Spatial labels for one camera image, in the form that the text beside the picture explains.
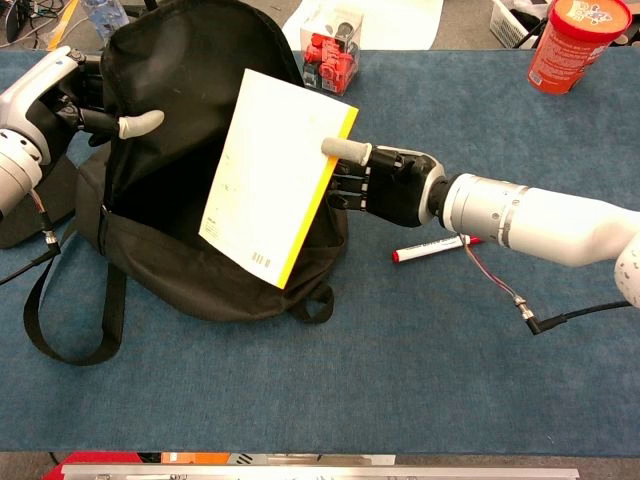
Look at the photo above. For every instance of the white marker with red cap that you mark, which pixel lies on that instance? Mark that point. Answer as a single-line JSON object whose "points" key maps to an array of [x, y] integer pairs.
{"points": [[425, 248]]}

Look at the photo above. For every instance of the white book with yellow spine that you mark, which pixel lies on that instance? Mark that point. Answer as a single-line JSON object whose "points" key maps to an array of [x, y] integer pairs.
{"points": [[270, 175]]}

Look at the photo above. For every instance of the aluminium profile rail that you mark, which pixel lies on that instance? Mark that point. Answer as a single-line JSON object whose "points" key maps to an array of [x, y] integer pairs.
{"points": [[320, 472]]}

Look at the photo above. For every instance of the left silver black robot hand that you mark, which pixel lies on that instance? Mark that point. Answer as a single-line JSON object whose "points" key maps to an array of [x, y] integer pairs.
{"points": [[30, 95]]}

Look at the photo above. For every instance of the orange-red round canister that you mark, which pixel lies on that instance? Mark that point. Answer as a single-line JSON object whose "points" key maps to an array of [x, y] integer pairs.
{"points": [[570, 50]]}

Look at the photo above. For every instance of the black fabric backpack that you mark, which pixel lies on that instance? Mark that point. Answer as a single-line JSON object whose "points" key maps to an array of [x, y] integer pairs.
{"points": [[165, 150]]}

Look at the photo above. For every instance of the white plastic basket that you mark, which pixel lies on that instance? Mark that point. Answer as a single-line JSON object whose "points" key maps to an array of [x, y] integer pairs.
{"points": [[510, 25]]}

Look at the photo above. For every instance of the clear box with red parts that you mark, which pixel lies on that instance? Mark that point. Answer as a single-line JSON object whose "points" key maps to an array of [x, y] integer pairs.
{"points": [[332, 55]]}

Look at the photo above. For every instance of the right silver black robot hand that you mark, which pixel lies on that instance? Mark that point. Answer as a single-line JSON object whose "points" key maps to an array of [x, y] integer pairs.
{"points": [[400, 190]]}

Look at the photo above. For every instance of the red box under table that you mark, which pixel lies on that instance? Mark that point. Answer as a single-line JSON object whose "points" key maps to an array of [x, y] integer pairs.
{"points": [[100, 457]]}

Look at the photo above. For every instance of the white paper sheet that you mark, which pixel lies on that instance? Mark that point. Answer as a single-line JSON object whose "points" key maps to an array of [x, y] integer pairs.
{"points": [[395, 25]]}

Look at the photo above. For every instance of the blue felt table mat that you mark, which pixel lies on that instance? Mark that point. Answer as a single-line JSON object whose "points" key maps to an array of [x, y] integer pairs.
{"points": [[350, 380]]}

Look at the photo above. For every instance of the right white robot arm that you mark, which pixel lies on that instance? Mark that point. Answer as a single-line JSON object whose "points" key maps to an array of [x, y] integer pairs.
{"points": [[550, 220]]}

